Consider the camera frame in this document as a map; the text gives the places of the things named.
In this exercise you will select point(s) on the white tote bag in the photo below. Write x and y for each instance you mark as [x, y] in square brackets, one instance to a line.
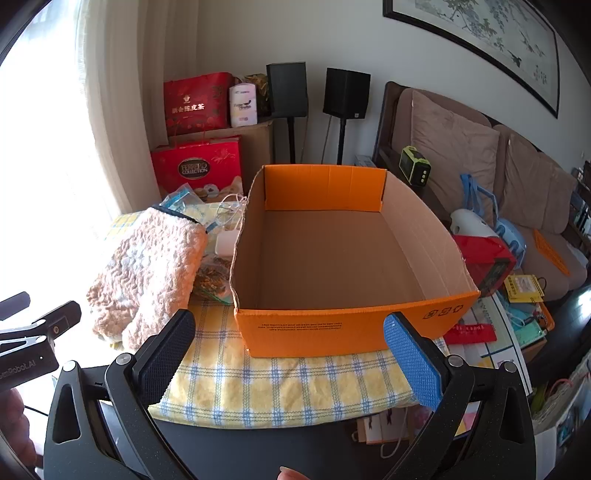
[558, 406]

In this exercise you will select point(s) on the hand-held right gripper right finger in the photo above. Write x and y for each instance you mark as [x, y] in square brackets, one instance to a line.
[411, 364]

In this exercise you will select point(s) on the white curtain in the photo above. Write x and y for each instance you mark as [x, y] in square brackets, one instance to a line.
[120, 92]

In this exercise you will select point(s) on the clear bag of dried herbs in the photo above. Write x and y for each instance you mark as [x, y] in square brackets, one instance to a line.
[212, 277]

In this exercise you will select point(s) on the white soft package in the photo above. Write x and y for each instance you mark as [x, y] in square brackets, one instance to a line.
[243, 108]

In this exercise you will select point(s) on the green portable radio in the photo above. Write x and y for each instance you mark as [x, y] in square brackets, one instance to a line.
[415, 166]

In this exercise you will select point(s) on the yellow checked cloth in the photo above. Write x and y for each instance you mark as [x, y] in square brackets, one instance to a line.
[277, 383]

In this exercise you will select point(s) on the white paper bag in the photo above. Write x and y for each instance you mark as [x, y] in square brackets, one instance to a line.
[383, 429]

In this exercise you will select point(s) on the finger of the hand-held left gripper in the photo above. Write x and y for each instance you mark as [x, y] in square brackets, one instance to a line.
[57, 321]
[14, 304]

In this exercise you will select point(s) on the brown cardboard box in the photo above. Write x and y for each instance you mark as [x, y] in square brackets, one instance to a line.
[256, 147]

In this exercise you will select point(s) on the gold wrapped gift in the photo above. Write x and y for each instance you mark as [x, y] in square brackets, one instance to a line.
[259, 87]

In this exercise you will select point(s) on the white square charger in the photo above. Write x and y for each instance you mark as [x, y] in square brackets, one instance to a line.
[227, 242]

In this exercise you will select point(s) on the person's right hand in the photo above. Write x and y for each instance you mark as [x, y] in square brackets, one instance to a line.
[293, 474]

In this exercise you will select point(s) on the green notebook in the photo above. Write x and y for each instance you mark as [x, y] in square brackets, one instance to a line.
[531, 333]

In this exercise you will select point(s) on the framed ink painting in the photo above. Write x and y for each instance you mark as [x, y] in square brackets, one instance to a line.
[485, 32]

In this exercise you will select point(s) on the brown sofa cushion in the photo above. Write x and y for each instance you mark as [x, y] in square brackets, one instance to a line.
[452, 152]
[535, 184]

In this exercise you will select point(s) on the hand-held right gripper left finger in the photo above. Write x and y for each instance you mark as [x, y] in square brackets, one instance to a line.
[165, 357]

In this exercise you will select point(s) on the red chocolate gift bag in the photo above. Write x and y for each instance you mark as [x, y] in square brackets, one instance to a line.
[194, 161]

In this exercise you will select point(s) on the orange flat sheet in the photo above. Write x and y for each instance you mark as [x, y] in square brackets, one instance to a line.
[551, 251]

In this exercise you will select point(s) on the black speaker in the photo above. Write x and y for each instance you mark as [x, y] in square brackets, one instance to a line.
[286, 90]
[346, 94]

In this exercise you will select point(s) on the orange cardboard box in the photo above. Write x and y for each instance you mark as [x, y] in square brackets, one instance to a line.
[323, 258]

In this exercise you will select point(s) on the black table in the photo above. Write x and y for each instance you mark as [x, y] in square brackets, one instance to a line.
[231, 452]

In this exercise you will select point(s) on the black speaker stand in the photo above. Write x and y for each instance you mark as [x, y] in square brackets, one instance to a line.
[292, 138]
[342, 141]

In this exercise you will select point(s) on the white earphones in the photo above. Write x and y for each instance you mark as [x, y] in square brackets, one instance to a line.
[226, 207]

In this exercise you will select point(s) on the white rounded device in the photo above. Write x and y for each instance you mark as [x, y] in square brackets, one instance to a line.
[468, 224]

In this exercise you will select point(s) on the yellow booklet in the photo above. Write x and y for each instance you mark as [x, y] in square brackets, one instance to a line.
[522, 288]

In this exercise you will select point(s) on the brown sofa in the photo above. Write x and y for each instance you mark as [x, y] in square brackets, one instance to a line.
[568, 258]

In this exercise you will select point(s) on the red paper strip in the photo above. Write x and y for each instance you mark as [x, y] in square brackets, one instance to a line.
[471, 333]

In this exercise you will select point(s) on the person's left hand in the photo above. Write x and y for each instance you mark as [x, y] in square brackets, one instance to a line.
[11, 429]

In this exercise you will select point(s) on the red box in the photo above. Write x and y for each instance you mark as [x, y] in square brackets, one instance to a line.
[482, 258]

